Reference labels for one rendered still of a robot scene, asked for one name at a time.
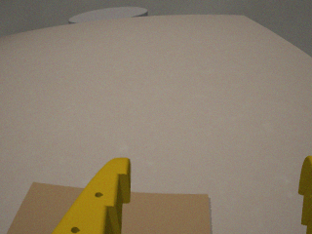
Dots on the tan square mat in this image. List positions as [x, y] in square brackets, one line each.
[148, 213]

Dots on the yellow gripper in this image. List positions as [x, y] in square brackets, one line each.
[98, 209]

